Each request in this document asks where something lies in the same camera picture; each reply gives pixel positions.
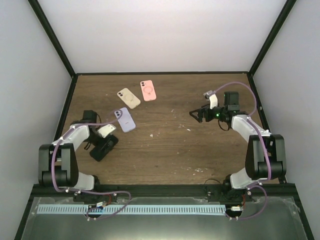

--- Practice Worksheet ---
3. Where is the cream phone case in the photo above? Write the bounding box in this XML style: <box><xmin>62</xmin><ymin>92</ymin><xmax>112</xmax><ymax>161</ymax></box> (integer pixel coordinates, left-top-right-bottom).
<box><xmin>117</xmin><ymin>88</ymin><xmax>141</xmax><ymax>109</ymax></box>

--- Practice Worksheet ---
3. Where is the pink phone case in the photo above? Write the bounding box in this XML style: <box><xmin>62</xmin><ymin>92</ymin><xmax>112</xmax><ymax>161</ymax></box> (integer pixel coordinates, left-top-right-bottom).
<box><xmin>140</xmin><ymin>80</ymin><xmax>157</xmax><ymax>102</ymax></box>

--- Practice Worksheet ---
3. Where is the black phone case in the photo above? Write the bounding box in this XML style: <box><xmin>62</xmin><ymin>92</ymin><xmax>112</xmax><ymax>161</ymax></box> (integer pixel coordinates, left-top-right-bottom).
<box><xmin>89</xmin><ymin>134</ymin><xmax>119</xmax><ymax>162</ymax></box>

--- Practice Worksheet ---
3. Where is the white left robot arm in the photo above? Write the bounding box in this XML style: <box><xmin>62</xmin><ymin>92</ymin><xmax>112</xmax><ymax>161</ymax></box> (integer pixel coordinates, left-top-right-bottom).
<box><xmin>38</xmin><ymin>110</ymin><xmax>119</xmax><ymax>202</ymax></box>

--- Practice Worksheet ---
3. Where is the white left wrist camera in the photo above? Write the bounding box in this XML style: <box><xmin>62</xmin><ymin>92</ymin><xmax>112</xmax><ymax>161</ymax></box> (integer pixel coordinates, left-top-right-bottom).
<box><xmin>97</xmin><ymin>124</ymin><xmax>117</xmax><ymax>138</ymax></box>

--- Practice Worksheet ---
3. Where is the lavender phone case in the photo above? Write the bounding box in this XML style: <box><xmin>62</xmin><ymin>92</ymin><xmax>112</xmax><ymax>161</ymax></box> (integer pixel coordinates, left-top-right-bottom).
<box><xmin>114</xmin><ymin>107</ymin><xmax>136</xmax><ymax>133</ymax></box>

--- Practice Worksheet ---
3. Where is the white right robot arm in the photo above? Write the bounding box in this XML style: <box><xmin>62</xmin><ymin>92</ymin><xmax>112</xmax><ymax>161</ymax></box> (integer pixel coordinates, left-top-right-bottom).
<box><xmin>189</xmin><ymin>91</ymin><xmax>287</xmax><ymax>202</ymax></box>

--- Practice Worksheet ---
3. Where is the black frame rail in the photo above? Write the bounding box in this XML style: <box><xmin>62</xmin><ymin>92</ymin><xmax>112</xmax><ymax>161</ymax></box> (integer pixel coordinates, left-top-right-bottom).
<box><xmin>30</xmin><ymin>183</ymin><xmax>299</xmax><ymax>202</ymax></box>

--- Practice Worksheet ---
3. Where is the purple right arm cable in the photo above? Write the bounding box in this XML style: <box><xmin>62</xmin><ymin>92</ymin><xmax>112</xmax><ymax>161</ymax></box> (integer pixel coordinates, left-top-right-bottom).
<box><xmin>214</xmin><ymin>81</ymin><xmax>274</xmax><ymax>221</ymax></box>

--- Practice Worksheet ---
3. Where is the light blue slotted strip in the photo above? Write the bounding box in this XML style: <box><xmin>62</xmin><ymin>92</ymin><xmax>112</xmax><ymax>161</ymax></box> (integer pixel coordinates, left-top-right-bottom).
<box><xmin>36</xmin><ymin>204</ymin><xmax>226</xmax><ymax>216</ymax></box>

